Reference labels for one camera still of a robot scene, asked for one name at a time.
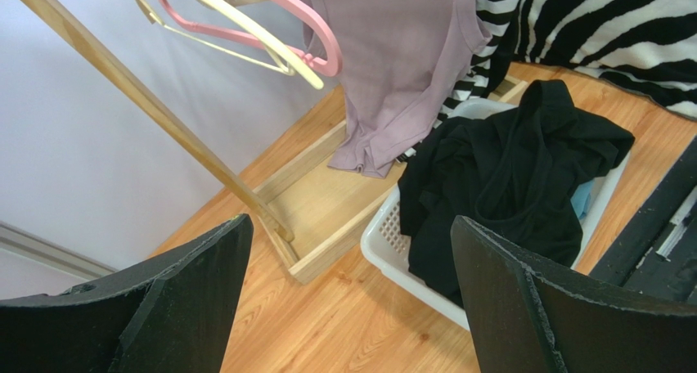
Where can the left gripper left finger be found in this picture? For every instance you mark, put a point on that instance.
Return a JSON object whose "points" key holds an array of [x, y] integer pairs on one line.
{"points": [[170, 313]]}

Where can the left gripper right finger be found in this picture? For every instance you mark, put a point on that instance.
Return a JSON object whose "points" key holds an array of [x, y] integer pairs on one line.
{"points": [[527, 313]]}

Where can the blue tank top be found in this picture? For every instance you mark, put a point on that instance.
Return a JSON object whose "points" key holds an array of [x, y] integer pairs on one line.
{"points": [[580, 200]]}

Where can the black tank top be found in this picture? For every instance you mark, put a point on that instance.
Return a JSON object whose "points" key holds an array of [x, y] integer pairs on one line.
{"points": [[514, 172]]}

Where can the cream hanger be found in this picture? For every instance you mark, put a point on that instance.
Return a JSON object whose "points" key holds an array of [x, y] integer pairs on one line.
{"points": [[239, 35]]}

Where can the mauve pink tank top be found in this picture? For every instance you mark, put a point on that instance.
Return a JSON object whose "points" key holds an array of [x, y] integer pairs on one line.
{"points": [[401, 59]]}

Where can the striped tank top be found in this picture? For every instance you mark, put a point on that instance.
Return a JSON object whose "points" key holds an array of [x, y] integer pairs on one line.
{"points": [[484, 62]]}

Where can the wooden clothes rack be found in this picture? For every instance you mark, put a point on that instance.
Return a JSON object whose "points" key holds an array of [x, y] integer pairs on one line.
{"points": [[313, 215]]}

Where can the zebra print blanket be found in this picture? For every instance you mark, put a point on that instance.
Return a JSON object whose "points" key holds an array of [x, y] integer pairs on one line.
{"points": [[645, 47]]}

